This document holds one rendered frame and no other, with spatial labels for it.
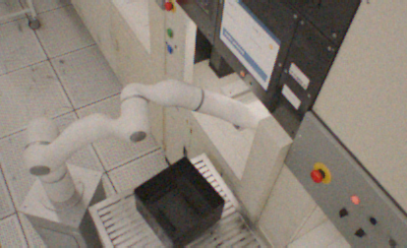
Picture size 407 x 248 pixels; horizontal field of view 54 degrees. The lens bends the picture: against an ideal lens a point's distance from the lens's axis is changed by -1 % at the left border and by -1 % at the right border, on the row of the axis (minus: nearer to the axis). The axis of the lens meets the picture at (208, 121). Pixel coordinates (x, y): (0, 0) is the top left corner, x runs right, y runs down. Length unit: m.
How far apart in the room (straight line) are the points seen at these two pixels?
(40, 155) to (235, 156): 0.84
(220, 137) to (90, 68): 1.77
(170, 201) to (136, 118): 0.57
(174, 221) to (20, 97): 1.92
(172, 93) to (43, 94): 2.06
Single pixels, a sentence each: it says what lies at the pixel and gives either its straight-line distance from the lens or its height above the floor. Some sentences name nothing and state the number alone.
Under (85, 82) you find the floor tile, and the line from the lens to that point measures 3.33.
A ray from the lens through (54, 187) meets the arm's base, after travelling 1.77.
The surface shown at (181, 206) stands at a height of 0.77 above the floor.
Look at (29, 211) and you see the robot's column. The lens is 1.93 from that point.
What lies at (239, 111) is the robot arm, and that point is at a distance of 1.46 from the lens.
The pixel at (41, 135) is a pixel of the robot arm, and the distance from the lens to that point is 1.58.
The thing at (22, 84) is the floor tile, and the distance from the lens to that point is 3.44.
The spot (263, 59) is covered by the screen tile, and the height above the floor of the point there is 1.57.
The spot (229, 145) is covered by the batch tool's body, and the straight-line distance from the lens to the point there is 1.89.
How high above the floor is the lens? 2.43
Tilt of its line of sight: 53 degrees down
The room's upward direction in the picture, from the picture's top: 8 degrees clockwise
